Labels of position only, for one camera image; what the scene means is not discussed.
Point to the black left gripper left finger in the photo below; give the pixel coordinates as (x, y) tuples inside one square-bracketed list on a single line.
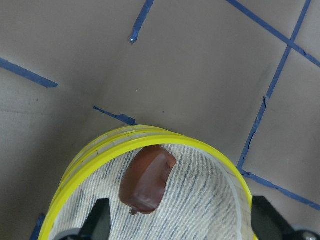
[(98, 223)]

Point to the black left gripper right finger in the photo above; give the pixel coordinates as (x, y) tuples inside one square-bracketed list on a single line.
[(268, 224)]

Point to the brown half bun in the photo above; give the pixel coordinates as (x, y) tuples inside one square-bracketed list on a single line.
[(144, 182)]

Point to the yellow steamer layer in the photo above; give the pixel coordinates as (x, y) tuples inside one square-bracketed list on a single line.
[(206, 197), (108, 141)]

